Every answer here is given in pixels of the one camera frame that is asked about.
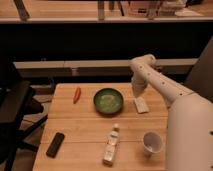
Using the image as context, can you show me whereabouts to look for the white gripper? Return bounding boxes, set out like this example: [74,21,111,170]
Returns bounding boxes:
[131,76,148,96]

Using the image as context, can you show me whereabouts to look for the clear plastic bottle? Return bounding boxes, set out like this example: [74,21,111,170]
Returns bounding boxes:
[102,123,120,166]

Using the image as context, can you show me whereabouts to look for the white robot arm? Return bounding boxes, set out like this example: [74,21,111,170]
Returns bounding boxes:
[130,54,213,171]

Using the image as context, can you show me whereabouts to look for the white paper cup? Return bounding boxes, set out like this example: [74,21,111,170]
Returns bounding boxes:
[143,132,163,156]

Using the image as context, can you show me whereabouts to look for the green ceramic bowl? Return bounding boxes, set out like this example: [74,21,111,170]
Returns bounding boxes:
[93,88,124,115]

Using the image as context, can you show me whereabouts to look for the black remote control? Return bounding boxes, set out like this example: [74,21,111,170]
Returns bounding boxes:
[46,132,65,158]

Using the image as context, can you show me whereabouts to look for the white sponge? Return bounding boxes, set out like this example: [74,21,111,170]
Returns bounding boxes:
[134,97,149,114]

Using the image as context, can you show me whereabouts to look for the black office chair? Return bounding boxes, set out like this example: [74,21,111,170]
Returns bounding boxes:
[0,54,47,171]

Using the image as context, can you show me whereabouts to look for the dark chair back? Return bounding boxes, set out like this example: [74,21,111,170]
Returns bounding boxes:
[184,36,213,103]

